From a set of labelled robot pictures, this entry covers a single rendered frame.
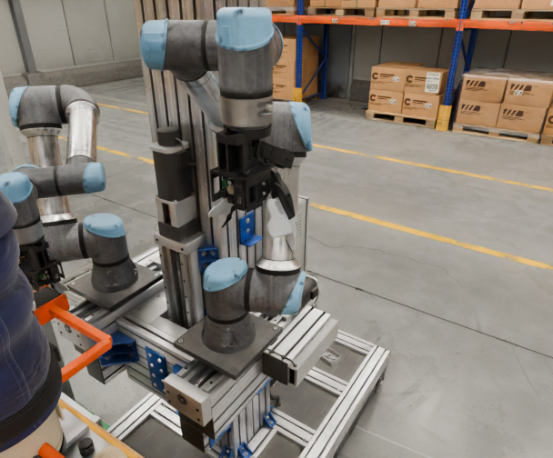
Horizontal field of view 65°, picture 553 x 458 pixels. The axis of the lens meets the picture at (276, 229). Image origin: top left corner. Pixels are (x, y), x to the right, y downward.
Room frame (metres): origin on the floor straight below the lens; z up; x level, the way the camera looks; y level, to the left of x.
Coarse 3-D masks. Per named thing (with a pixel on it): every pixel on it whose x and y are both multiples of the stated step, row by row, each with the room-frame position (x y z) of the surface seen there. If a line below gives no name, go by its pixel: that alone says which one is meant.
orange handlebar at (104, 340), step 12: (60, 312) 0.86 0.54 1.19; (72, 324) 0.82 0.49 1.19; (84, 324) 0.82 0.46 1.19; (96, 336) 0.78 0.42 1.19; (108, 336) 0.78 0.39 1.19; (96, 348) 0.74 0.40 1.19; (108, 348) 0.75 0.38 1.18; (84, 360) 0.70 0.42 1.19; (72, 372) 0.68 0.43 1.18; (48, 444) 0.50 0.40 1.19; (48, 456) 0.48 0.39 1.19; (60, 456) 0.48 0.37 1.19
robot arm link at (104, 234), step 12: (96, 216) 1.25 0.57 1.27; (108, 216) 1.26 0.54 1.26; (84, 228) 1.19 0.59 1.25; (96, 228) 1.18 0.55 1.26; (108, 228) 1.19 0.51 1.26; (120, 228) 1.22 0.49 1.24; (84, 240) 1.17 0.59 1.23; (96, 240) 1.17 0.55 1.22; (108, 240) 1.18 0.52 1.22; (120, 240) 1.21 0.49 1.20; (84, 252) 1.16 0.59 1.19; (96, 252) 1.17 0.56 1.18; (108, 252) 1.18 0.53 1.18; (120, 252) 1.20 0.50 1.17
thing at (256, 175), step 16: (224, 128) 0.63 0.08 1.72; (224, 144) 0.62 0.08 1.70; (240, 144) 0.61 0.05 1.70; (256, 144) 0.63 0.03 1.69; (224, 160) 0.61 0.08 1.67; (240, 160) 0.61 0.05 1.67; (256, 160) 0.63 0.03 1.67; (224, 176) 0.61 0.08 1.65; (240, 176) 0.60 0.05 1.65; (256, 176) 0.60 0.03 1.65; (272, 176) 0.63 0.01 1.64; (224, 192) 0.61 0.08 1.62; (240, 192) 0.59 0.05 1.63; (256, 192) 0.60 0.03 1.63; (240, 208) 0.59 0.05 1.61; (256, 208) 0.60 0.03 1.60
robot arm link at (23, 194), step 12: (0, 180) 0.88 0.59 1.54; (12, 180) 0.88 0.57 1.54; (24, 180) 0.89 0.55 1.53; (12, 192) 0.86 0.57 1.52; (24, 192) 0.88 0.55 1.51; (36, 192) 0.94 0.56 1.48; (24, 204) 0.87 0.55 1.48; (36, 204) 0.91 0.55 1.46; (24, 216) 0.87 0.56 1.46; (36, 216) 0.89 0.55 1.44
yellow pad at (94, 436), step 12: (84, 420) 0.65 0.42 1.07; (96, 432) 0.62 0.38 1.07; (72, 444) 0.58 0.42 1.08; (84, 444) 0.57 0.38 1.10; (96, 444) 0.58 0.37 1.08; (108, 444) 0.58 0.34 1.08; (120, 444) 0.59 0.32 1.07; (72, 456) 0.56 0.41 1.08; (84, 456) 0.56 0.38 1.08; (132, 456) 0.56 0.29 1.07
